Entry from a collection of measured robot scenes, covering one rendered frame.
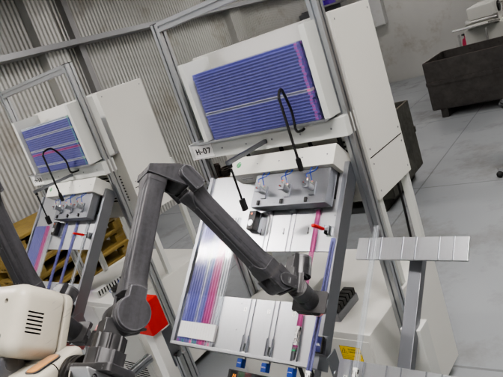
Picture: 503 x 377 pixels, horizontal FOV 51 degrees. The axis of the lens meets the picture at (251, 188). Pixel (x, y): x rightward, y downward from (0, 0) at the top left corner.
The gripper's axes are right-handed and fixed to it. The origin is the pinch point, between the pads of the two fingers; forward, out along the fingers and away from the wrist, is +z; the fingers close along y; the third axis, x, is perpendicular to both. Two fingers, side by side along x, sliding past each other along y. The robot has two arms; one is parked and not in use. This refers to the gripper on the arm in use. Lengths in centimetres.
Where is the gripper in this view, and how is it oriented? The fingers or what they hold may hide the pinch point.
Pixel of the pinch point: (319, 311)
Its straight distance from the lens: 163.9
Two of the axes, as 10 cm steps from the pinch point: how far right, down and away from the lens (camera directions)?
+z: 4.1, 5.2, 7.5
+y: -8.8, 0.2, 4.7
